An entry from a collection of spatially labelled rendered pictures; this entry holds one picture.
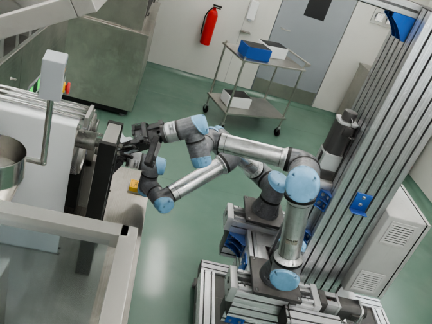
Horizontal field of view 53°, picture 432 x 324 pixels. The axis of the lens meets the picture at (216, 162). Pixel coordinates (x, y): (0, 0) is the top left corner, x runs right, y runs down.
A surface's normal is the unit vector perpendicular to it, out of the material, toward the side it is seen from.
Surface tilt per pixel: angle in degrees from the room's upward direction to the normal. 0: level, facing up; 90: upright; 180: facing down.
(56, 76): 90
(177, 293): 0
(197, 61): 90
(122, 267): 0
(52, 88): 90
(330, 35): 90
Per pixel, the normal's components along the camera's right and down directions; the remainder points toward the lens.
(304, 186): -0.22, 0.30
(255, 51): 0.33, 0.55
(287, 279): -0.25, 0.54
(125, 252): 0.29, -0.83
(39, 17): 0.04, 0.51
